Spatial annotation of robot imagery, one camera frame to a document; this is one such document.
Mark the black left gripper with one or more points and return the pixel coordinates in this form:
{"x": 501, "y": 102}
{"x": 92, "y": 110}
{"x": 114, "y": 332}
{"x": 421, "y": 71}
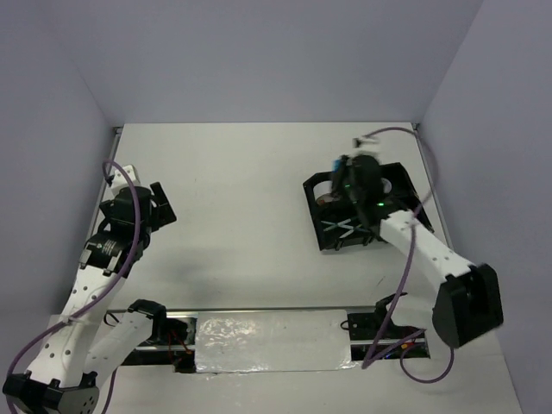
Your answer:
{"x": 162, "y": 214}

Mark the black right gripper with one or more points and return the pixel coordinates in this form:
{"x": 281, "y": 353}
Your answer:
{"x": 344, "y": 169}

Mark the blue highlighter marker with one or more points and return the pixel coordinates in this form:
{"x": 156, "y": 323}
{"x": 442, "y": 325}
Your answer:
{"x": 336, "y": 165}

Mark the large white tape roll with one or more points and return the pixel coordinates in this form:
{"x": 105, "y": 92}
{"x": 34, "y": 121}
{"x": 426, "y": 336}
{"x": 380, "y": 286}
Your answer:
{"x": 323, "y": 193}

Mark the green pen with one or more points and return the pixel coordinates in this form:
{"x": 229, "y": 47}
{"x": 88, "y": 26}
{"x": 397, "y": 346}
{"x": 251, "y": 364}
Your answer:
{"x": 334, "y": 225}

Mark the blue pen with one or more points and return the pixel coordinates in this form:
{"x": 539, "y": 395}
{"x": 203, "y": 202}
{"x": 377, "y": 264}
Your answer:
{"x": 328, "y": 226}

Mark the yellow pen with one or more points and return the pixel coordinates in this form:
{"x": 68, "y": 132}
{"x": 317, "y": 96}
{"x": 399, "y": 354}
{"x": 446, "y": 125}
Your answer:
{"x": 348, "y": 230}

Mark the clear paperclip jar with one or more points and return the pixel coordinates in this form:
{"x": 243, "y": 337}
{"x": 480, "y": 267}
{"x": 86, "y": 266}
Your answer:
{"x": 387, "y": 186}

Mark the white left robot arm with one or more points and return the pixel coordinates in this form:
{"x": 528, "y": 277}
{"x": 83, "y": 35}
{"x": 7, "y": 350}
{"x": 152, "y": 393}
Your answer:
{"x": 67, "y": 374}

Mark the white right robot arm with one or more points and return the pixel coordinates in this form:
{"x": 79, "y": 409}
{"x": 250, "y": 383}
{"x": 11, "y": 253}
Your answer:
{"x": 468, "y": 302}

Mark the black compartment organizer tray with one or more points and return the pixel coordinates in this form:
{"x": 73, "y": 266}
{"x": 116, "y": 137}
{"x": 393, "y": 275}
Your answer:
{"x": 402, "y": 197}

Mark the silver foil sheet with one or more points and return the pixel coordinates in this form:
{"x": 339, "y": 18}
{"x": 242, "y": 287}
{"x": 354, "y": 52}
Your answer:
{"x": 272, "y": 341}

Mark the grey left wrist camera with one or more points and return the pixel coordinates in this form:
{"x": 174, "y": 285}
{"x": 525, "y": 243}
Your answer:
{"x": 117, "y": 179}

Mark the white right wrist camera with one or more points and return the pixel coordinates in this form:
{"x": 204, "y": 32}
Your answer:
{"x": 367, "y": 145}

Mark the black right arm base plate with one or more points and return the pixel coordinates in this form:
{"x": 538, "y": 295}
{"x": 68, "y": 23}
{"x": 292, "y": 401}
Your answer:
{"x": 362, "y": 328}

